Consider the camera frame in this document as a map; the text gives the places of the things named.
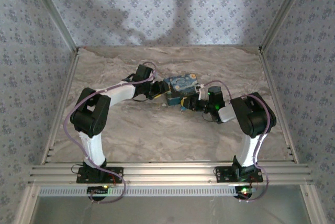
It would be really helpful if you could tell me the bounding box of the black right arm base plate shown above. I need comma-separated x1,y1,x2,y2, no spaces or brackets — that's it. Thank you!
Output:
214,165,264,183

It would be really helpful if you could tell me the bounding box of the aluminium frame post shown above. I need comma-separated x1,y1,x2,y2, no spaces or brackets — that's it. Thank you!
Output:
25,0,80,52
259,0,312,52

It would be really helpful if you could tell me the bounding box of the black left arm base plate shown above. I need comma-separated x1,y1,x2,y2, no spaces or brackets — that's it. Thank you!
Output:
76,166,125,184

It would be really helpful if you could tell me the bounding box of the left controller board green light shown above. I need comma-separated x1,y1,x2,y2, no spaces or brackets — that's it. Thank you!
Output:
86,185,110,196

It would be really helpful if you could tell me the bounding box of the controller board green light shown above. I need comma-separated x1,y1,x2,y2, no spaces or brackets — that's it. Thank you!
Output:
234,185,256,199
86,185,110,196

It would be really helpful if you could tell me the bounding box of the aluminium mounting rail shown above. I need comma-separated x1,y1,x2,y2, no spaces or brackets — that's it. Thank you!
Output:
27,163,314,185

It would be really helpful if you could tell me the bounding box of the aluminium table edge rail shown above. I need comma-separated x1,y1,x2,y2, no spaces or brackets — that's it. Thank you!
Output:
258,47,299,164
41,48,81,165

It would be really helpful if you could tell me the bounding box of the right controller board green light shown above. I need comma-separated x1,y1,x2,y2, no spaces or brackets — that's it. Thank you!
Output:
234,185,256,199

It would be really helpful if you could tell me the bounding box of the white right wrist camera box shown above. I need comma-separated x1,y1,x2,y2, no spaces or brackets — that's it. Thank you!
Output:
195,83,207,99

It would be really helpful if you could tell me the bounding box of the starry night painted box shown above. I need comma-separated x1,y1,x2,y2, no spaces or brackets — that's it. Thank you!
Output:
162,72,200,107

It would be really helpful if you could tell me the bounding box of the grey slotted cable duct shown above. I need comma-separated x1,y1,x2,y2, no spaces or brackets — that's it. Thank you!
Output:
38,185,238,198

